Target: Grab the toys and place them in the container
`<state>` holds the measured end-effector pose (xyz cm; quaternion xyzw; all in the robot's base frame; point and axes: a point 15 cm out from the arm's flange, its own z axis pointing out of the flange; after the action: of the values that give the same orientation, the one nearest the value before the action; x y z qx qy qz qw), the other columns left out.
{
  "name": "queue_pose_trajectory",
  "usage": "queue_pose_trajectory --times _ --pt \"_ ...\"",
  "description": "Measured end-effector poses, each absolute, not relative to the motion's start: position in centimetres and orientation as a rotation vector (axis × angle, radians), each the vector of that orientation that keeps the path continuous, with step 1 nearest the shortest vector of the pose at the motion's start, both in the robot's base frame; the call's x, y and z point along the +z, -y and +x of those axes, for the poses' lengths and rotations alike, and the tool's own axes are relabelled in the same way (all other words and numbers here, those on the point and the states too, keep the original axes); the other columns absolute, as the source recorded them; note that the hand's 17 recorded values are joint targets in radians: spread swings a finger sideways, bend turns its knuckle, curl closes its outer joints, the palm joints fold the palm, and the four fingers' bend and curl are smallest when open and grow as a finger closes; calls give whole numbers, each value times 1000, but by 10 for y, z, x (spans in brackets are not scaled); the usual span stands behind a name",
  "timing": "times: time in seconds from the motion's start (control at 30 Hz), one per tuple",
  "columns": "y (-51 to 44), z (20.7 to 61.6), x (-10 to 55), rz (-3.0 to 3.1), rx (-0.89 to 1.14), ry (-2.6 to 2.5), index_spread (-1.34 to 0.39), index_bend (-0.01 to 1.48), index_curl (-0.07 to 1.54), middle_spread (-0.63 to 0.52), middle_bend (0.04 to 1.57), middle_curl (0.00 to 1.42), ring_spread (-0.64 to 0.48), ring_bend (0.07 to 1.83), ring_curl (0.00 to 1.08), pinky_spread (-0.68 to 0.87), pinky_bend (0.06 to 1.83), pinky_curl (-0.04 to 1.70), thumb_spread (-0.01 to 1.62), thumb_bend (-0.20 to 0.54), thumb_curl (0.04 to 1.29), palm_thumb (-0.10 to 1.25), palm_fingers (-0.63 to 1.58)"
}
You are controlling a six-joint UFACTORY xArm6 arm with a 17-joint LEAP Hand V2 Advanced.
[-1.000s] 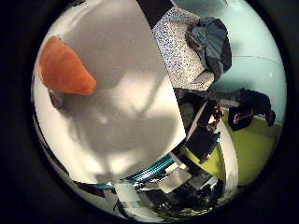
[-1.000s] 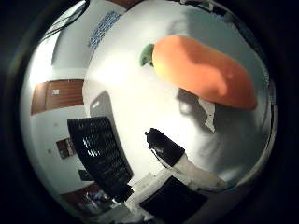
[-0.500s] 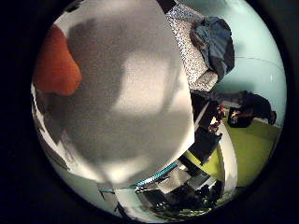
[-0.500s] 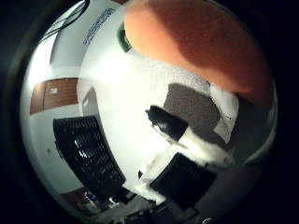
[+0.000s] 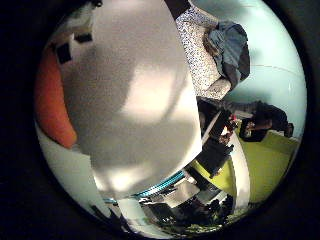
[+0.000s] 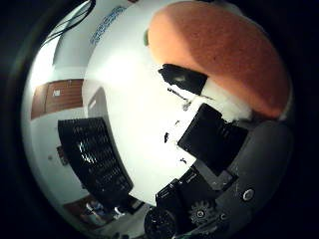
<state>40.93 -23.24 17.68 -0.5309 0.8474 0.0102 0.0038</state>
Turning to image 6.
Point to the orange plush carrot toy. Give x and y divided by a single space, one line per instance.
226 49

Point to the brown wooden cabinet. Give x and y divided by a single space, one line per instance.
63 96

